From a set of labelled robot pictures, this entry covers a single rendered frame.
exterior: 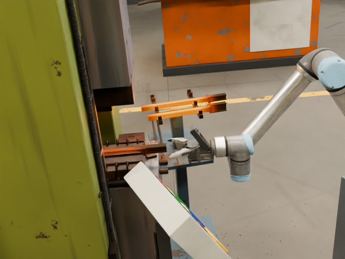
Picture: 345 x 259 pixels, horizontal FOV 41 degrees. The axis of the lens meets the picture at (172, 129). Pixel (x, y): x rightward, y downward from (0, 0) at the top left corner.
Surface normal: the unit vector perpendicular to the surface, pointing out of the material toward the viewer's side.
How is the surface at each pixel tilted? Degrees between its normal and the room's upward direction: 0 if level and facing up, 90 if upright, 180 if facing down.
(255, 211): 0
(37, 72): 90
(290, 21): 90
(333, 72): 84
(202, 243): 90
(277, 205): 0
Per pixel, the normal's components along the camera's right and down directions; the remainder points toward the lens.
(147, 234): 0.04, 0.47
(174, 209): -0.52, -0.63
